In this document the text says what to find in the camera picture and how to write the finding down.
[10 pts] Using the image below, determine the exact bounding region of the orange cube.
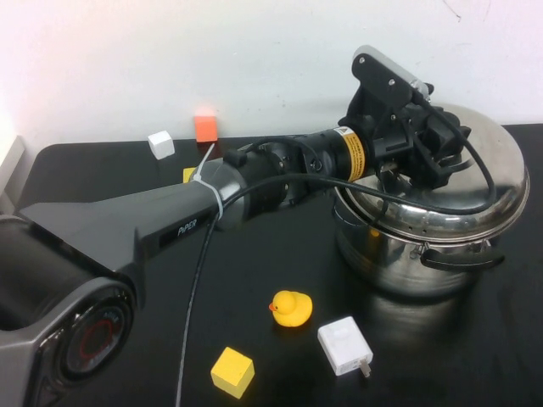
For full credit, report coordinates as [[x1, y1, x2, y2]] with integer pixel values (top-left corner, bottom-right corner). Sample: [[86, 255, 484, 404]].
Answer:
[[193, 114, 219, 144]]

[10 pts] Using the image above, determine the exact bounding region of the white cube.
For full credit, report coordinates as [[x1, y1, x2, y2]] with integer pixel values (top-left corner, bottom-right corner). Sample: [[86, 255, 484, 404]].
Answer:
[[147, 131, 176, 161]]

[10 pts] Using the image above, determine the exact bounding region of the white plug charger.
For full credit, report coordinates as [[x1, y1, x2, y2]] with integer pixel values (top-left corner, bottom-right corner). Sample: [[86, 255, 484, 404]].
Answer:
[[316, 315, 374, 379]]

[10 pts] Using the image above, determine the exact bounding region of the white zip tie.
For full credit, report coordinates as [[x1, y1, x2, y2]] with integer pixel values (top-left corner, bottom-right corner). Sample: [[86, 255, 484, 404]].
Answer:
[[193, 142, 227, 222]]

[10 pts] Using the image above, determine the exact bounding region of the stainless steel cooking pot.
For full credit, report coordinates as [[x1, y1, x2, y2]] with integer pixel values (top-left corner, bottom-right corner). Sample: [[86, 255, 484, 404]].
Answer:
[[333, 186, 506, 298]]

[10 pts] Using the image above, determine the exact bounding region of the black camera cable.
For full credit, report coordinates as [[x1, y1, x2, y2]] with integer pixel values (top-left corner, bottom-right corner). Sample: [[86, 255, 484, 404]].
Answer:
[[172, 80, 498, 407]]

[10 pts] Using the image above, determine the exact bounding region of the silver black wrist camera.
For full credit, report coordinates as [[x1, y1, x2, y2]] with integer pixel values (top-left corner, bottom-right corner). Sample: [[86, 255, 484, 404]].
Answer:
[[350, 44, 434, 112]]

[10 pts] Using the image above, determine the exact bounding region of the yellow rubber duck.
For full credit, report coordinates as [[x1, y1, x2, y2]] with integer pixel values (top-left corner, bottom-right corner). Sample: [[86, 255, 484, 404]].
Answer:
[[267, 289, 314, 328]]

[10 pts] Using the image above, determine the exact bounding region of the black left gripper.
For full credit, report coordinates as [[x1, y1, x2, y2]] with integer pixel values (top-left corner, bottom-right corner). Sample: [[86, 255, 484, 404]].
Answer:
[[344, 89, 473, 191]]

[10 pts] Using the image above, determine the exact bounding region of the steel pot lid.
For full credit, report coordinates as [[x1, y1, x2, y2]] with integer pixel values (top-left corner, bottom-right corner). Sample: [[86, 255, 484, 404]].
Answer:
[[338, 101, 531, 248]]

